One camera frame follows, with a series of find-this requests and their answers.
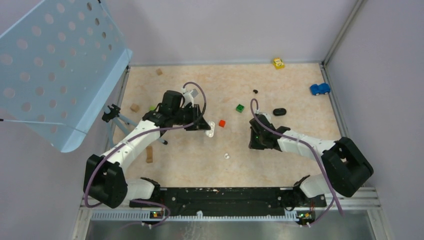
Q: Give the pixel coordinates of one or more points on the wooden block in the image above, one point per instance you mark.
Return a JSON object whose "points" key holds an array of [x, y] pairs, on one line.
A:
{"points": [[149, 154]]}

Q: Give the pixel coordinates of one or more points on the blue perforated metal panel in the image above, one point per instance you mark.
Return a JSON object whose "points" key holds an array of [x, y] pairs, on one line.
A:
{"points": [[58, 66]]}

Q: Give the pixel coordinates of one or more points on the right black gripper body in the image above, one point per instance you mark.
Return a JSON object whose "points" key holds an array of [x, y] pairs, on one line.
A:
{"points": [[256, 140]]}

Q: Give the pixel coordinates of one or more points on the black earbud case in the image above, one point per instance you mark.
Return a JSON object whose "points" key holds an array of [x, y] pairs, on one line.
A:
{"points": [[279, 112]]}

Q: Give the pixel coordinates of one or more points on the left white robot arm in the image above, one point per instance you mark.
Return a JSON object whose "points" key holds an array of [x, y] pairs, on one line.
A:
{"points": [[104, 178]]}

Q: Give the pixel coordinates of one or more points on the orange cube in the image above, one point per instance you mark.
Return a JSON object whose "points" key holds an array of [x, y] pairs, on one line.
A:
{"points": [[222, 123]]}

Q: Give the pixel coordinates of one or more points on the yellow toy car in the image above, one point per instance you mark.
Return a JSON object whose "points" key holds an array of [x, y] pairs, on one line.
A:
{"points": [[278, 63]]}

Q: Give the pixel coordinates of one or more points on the blue tripod stand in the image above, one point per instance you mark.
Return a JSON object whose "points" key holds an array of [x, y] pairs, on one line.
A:
{"points": [[113, 117]]}

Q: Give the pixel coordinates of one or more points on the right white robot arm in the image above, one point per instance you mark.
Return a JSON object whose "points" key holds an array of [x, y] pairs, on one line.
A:
{"points": [[344, 168]]}

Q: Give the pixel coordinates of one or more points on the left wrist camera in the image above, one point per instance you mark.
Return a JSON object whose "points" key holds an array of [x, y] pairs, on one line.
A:
{"points": [[190, 95]]}

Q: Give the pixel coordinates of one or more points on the blue toy car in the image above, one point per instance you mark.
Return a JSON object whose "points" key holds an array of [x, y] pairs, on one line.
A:
{"points": [[320, 89]]}

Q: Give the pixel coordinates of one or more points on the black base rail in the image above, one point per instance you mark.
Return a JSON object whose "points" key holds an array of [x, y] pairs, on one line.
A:
{"points": [[234, 201]]}

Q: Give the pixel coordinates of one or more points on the white earbud charging case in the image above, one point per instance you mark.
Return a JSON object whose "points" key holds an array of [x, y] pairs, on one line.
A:
{"points": [[210, 132]]}

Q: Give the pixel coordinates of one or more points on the green lego brick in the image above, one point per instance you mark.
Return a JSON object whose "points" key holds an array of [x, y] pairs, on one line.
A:
{"points": [[240, 108]]}

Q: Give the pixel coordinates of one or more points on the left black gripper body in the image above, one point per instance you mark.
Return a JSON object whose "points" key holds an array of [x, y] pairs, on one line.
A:
{"points": [[187, 115]]}

